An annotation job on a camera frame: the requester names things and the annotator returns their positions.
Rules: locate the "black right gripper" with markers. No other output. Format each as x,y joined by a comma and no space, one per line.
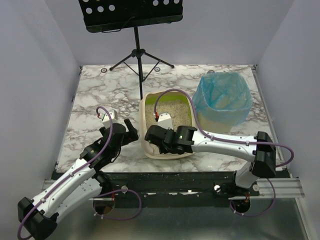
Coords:
152,133

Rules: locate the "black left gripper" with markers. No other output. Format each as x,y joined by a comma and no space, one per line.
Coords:
129,133

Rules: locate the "beige green litter box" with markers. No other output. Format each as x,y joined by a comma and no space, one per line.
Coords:
155,103

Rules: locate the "bin with blue bag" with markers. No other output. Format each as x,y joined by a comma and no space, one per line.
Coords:
222,101

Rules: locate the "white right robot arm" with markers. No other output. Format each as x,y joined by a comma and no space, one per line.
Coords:
258,151

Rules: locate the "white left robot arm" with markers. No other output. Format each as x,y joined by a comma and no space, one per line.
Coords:
84,180

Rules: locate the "black music stand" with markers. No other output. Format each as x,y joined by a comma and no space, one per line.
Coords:
112,16

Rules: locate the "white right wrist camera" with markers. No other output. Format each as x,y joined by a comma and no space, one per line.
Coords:
165,121

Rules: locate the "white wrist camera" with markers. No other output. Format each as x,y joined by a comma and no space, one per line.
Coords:
165,121
106,120

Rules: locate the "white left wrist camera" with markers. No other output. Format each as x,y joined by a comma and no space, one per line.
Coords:
106,120

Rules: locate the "black mounting base rail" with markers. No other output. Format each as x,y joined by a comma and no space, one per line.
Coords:
174,189

